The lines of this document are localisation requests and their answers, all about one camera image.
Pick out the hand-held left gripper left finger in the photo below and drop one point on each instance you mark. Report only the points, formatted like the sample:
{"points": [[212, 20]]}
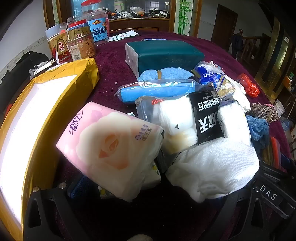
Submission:
{"points": [[81, 190]]}

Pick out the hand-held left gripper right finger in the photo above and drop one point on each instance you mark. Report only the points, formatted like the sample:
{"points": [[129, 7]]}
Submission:
{"points": [[256, 192]]}

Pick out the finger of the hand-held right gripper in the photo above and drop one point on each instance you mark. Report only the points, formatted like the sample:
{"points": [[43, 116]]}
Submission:
{"points": [[269, 195]]}

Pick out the white cloth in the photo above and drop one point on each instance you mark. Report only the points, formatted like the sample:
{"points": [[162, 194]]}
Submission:
{"points": [[215, 166]]}

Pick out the pink tissue pack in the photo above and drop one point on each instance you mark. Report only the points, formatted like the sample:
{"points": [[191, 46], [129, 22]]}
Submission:
{"points": [[108, 148]]}

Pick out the blue knitted cloth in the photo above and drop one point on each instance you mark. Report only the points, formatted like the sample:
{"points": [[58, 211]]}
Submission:
{"points": [[257, 132]]}

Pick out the white gauze pack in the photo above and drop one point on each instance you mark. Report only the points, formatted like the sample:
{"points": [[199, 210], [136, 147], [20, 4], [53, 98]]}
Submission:
{"points": [[234, 122]]}

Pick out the brown knitted scrubber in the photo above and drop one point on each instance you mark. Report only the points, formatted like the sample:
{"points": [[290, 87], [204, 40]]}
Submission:
{"points": [[264, 113]]}

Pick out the yellow cardboard box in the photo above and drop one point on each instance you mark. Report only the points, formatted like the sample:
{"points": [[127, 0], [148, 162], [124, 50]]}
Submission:
{"points": [[39, 111]]}

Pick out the cotton pads bag black label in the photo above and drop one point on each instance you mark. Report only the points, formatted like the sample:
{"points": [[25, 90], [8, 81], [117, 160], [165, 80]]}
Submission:
{"points": [[180, 120]]}

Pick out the white bucket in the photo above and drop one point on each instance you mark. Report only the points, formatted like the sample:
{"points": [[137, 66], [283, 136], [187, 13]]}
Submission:
{"points": [[279, 107]]}

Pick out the white plastic bag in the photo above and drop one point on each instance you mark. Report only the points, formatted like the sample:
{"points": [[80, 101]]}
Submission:
{"points": [[238, 92]]}

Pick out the red plastic bag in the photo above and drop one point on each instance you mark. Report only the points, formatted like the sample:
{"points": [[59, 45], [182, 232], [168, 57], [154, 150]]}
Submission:
{"points": [[249, 85]]}

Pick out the blue white plastic wrapper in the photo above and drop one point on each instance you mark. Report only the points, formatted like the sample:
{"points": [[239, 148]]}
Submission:
{"points": [[207, 75]]}

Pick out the crumpled white plastic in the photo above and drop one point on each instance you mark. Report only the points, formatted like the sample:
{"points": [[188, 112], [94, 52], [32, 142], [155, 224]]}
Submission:
{"points": [[40, 67]]}

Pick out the red drink carton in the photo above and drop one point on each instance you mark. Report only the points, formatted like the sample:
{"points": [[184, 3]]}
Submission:
{"points": [[60, 49]]}

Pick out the brown label jar red lid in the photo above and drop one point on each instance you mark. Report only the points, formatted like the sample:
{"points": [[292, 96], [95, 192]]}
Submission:
{"points": [[82, 47]]}

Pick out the light blue rolled towel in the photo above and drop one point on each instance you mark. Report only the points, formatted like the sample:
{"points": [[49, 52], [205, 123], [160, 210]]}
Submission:
{"points": [[171, 73]]}

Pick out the white papers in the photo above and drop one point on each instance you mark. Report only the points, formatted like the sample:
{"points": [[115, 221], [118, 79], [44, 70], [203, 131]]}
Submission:
{"points": [[122, 36]]}

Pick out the dark green tissue pack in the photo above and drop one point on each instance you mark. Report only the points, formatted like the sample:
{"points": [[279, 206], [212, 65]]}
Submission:
{"points": [[166, 54]]}

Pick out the large clear jar red lid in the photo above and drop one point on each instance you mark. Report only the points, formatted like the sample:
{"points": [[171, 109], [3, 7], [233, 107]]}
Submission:
{"points": [[98, 25]]}

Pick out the blue white flat pack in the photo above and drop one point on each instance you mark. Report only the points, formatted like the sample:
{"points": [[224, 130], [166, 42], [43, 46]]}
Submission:
{"points": [[153, 39]]}

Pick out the brown wooden door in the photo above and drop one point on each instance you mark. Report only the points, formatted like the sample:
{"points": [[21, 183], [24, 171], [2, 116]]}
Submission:
{"points": [[223, 23]]}

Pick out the wooden sideboard with clutter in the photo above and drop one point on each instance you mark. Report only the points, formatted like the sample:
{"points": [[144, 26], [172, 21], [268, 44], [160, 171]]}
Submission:
{"points": [[138, 23]]}

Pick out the bamboo wall poster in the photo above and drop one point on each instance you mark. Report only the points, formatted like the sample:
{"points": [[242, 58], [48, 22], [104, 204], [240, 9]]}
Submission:
{"points": [[183, 16]]}

